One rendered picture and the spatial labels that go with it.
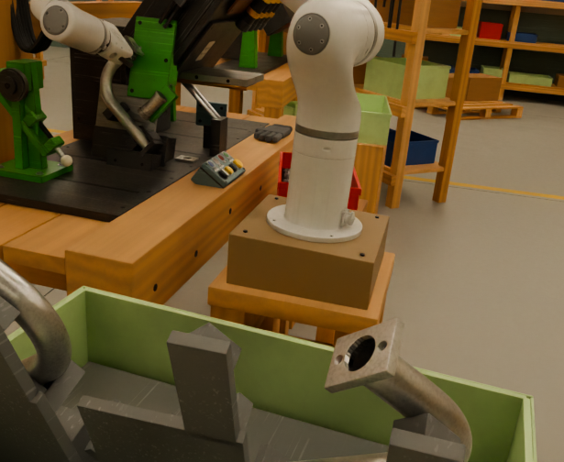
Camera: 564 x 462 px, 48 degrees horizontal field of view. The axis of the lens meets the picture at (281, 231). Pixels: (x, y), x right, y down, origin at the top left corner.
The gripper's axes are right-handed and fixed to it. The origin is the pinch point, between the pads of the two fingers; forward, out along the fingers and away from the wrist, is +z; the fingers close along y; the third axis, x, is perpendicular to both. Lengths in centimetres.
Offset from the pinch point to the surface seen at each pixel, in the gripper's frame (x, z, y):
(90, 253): 13, -50, -49
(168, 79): -3.6, 4.0, -11.6
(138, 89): 4.8, 4.0, -8.3
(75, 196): 22.4, -25.1, -30.1
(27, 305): -11, -108, -64
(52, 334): -11, -106, -66
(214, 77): -11.6, 15.8, -14.9
